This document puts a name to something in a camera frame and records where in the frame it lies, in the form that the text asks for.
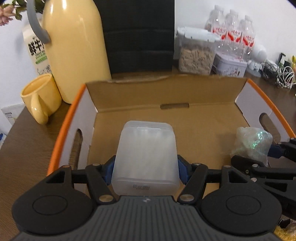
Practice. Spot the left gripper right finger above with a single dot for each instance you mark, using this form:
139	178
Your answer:
227	201

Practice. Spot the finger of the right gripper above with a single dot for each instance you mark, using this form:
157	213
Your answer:
263	174
283	149

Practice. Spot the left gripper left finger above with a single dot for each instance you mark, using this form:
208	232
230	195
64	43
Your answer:
64	200

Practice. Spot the iridescent plastic bundle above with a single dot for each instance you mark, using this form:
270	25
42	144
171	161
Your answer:
252	143

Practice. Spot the translucent plastic box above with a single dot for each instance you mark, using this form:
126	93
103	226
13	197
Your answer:
146	162

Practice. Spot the orange white cardboard box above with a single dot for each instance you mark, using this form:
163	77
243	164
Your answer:
203	114

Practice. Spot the blue white box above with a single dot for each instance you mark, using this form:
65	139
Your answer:
2	139

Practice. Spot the colourful snack packet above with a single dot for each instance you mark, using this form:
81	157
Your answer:
293	61

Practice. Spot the black charger adapter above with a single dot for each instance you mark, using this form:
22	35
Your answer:
281	59

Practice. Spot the white robot figurine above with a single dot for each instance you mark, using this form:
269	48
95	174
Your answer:
258	57

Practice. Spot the white leaflet card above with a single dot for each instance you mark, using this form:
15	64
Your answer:
12	112

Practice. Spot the white decorated tin box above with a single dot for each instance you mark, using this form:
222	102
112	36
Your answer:
227	65

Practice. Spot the yellow ceramic mug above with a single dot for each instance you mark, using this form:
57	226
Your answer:
42	97

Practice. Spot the right water bottle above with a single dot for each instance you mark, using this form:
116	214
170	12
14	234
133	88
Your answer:
247	37

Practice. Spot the water bottle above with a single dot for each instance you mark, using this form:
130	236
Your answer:
247	37
234	32
216	22

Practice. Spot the middle water bottle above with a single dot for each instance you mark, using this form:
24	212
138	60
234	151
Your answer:
234	32

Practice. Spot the clear seed storage container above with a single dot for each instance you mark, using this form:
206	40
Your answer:
197	49

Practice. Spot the left water bottle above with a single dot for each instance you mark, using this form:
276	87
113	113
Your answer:
216	22

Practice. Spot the yellow thermos jug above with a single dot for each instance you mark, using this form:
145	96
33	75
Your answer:
72	35

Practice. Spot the white milk carton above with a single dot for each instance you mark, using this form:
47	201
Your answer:
36	51

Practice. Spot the black paper bag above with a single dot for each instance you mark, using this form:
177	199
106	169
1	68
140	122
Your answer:
139	35

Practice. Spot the dried pink rose bouquet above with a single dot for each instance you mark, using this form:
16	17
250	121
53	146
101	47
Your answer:
11	11

